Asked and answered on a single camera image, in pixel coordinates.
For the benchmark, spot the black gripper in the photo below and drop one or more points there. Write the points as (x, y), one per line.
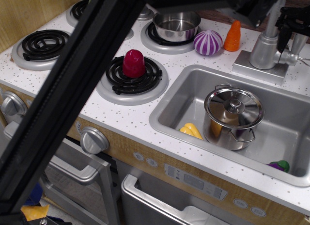
(291, 20)

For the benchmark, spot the silver faucet lever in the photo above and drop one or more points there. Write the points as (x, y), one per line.
(299, 42)

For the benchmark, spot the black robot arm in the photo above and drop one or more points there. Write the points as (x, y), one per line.
(69, 86)

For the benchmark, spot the silver toy faucet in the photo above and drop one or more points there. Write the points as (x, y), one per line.
(261, 62)

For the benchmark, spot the orange toy carrot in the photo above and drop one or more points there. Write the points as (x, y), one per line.
(232, 41)

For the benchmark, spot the purple striped toy onion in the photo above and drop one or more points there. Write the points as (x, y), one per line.
(208, 42)

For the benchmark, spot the steel pot with lid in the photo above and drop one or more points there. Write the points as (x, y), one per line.
(231, 117)

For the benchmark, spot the small steel saucepan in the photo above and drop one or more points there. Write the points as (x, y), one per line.
(177, 27)

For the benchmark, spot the grey toy sink basin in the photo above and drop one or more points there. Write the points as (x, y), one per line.
(283, 134)

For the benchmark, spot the back right black burner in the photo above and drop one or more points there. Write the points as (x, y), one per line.
(151, 40)

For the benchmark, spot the black burner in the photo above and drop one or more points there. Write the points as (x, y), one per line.
(74, 13)
(151, 40)
(119, 89)
(39, 50)

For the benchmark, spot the purple green toy eggplant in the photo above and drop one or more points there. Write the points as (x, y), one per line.
(281, 165)

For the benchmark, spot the yellow toy pepper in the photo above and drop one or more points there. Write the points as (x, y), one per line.
(191, 129)

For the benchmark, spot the silver stove knob back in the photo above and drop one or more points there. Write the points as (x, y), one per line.
(145, 14)

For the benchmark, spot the silver stove knob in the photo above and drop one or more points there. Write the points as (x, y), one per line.
(145, 14)
(129, 35)

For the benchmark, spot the red toy pepper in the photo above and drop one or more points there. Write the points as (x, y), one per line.
(134, 64)

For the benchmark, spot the front right black burner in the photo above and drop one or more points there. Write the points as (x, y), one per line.
(119, 89)

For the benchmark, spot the back left black burner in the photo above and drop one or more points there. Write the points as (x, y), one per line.
(74, 13)

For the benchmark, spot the silver dishwasher door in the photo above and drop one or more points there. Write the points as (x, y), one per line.
(150, 201)

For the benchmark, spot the silver oven dial right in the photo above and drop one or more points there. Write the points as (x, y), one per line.
(92, 141)

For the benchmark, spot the silver oven dial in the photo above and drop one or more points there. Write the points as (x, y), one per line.
(92, 141)
(13, 105)

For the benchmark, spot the front left black burner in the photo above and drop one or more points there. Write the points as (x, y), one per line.
(39, 50)

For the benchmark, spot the silver oven door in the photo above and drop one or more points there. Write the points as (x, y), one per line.
(86, 186)

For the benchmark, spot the silver oven dial left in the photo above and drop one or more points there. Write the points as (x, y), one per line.
(13, 105)

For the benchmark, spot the blue object on floor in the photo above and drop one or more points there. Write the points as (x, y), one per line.
(35, 196)

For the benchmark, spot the yellow object on floor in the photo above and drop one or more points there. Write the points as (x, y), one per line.
(35, 212)

